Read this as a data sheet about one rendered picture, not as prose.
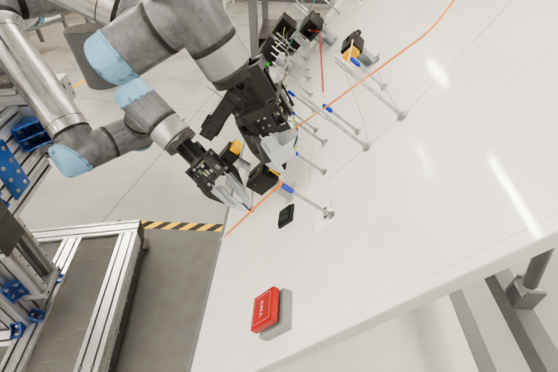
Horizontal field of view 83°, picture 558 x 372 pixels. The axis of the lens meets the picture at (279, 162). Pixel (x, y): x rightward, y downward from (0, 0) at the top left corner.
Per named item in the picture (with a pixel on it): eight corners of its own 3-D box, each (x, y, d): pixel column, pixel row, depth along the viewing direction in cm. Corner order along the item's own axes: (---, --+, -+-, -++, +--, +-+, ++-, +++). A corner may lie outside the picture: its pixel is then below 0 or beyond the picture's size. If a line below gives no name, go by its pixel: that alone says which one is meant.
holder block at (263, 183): (265, 181, 67) (249, 172, 66) (281, 167, 64) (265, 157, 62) (261, 196, 64) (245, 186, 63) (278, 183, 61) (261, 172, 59)
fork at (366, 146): (372, 147, 50) (305, 95, 45) (364, 154, 51) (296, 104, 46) (369, 140, 52) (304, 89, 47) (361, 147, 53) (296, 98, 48)
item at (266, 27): (256, 53, 146) (255, 38, 141) (263, 31, 173) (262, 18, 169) (327, 54, 144) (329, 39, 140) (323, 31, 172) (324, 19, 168)
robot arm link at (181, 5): (141, -19, 43) (192, -55, 42) (190, 51, 50) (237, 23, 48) (125, -11, 37) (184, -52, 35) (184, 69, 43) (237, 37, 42)
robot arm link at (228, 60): (185, 66, 44) (203, 42, 50) (205, 92, 47) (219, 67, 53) (229, 44, 41) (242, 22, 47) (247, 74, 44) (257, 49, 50)
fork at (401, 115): (408, 115, 47) (340, 56, 42) (398, 124, 48) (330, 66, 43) (405, 109, 48) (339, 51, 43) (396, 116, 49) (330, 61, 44)
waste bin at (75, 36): (85, 95, 350) (61, 36, 311) (83, 80, 382) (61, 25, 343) (129, 86, 366) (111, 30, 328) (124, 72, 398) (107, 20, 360)
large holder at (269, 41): (307, 43, 123) (278, 19, 118) (290, 77, 118) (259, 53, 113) (298, 51, 129) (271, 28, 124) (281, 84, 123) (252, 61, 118)
